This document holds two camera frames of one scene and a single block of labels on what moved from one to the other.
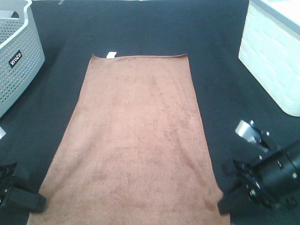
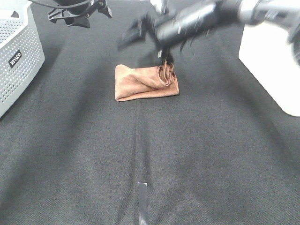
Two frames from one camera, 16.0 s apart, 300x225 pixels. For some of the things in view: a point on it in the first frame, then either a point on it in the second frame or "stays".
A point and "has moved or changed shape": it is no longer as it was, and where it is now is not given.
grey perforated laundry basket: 22,56 stays
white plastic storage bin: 270,48 stays
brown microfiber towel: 136,150 has moved or changed shape
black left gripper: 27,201 → 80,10
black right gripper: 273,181 → 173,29
